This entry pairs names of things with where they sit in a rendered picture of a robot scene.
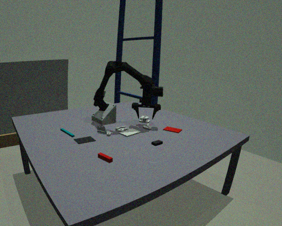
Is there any red rectangular block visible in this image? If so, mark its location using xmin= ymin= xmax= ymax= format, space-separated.
xmin=98 ymin=153 xmax=113 ymax=163

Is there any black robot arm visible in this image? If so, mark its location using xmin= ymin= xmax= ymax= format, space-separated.
xmin=93 ymin=61 xmax=163 ymax=111

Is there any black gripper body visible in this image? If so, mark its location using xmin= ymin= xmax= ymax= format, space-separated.
xmin=131 ymin=96 xmax=161 ymax=110

